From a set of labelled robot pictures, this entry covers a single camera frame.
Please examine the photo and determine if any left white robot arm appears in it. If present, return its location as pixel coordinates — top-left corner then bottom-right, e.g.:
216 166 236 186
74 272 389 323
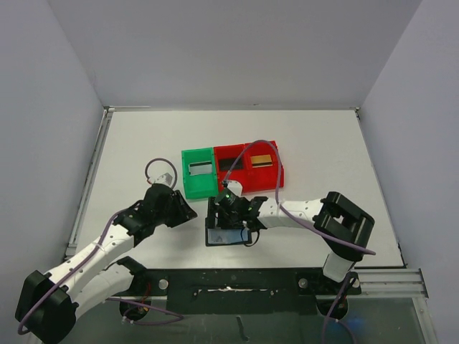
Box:
15 183 197 343

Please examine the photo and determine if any right red plastic bin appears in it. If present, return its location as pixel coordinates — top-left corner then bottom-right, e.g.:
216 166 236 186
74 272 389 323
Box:
244 140 284 193

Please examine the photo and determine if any silver credit card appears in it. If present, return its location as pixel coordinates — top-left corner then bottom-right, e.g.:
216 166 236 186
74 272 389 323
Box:
189 161 213 176

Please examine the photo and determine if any gold credit card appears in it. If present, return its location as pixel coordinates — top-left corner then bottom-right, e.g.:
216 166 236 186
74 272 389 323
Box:
250 154 273 168

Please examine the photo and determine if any black VIP credit card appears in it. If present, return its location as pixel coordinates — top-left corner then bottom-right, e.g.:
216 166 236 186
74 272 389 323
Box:
218 158 244 171

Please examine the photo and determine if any red plastic bin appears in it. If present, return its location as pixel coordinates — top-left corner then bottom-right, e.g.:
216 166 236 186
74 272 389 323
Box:
244 140 284 193
214 144 249 194

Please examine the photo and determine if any middle red plastic bin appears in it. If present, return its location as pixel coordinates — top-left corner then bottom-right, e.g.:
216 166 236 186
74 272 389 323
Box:
214 144 249 194

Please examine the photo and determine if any aluminium frame rail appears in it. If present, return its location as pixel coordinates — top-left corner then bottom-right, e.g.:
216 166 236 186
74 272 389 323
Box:
356 268 429 298

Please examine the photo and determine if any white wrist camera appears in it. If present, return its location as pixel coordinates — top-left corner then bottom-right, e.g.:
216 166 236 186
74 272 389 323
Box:
150 173 174 187
227 180 243 196

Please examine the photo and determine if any green plastic bin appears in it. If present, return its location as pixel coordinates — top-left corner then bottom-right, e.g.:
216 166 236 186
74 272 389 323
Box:
181 147 218 199

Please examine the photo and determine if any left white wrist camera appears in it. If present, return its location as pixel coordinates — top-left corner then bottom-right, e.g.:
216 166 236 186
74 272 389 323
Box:
150 173 174 187

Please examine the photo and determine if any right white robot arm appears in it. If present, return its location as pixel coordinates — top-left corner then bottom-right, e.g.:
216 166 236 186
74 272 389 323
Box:
205 188 376 282

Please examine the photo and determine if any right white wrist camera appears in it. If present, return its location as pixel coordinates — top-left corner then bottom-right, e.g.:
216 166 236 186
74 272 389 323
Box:
227 180 243 196

